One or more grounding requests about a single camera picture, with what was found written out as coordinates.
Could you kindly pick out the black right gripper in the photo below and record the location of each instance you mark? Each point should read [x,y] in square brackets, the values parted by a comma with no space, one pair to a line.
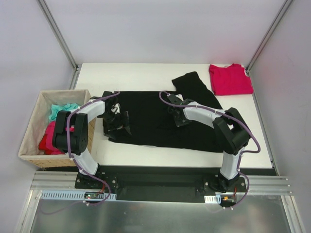
[180,119]

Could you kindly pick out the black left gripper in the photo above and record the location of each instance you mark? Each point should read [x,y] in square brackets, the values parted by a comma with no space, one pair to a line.
[117,124]

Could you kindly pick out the black flower print t-shirt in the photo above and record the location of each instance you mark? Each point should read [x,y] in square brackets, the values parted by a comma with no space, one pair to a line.
[152,125]

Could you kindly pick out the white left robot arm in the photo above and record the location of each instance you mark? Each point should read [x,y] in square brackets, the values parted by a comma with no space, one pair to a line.
[70,134]

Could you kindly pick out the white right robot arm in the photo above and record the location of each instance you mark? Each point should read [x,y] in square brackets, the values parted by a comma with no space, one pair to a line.
[230,135]

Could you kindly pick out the teal t-shirt in basket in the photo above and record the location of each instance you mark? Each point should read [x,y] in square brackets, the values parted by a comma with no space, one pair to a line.
[55,108]

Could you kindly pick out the folded red t-shirt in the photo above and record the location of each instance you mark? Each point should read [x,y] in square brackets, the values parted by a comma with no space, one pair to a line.
[230,80]

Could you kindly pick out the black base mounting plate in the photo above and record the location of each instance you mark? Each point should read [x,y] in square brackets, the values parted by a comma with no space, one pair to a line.
[164,184]

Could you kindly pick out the red t-shirt in basket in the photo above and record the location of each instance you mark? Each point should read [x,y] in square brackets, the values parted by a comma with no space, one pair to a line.
[46,141]

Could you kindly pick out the left aluminium frame post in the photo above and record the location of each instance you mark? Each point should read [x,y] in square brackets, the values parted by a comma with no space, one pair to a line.
[57,33]

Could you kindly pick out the aluminium frame post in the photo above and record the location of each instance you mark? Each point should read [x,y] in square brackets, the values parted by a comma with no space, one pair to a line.
[268,35]
[57,33]

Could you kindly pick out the aluminium front rail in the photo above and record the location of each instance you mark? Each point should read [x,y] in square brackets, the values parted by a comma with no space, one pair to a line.
[259,185]

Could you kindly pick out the right white cable duct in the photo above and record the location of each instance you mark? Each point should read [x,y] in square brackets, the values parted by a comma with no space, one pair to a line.
[218,199]

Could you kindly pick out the white cable duct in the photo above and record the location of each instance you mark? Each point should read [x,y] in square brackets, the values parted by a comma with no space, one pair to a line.
[218,199]
[76,195]

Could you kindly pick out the left white cable duct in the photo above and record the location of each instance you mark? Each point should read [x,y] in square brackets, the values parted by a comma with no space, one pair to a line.
[76,195]

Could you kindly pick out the right aluminium frame post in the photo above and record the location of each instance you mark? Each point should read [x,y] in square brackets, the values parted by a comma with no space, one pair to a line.
[268,35]

